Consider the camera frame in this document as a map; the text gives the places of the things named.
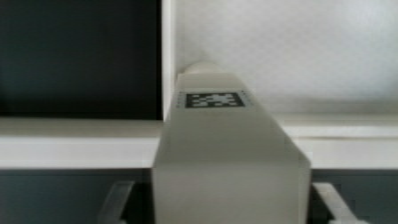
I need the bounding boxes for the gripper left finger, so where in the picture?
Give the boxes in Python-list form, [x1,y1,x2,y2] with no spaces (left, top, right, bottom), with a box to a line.
[96,181,151,224]

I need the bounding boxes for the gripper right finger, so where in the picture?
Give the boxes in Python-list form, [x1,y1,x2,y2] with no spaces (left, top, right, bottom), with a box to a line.
[313,182,370,224]

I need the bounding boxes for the white desk leg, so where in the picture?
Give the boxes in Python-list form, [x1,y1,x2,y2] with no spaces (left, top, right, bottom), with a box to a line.
[153,62,311,224]

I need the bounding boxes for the white desk top tray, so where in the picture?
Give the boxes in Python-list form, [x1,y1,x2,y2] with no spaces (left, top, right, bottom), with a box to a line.
[166,0,398,137]

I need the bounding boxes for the white front fence bar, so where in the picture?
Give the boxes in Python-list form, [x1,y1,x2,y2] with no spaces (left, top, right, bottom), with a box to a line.
[0,114,398,170]

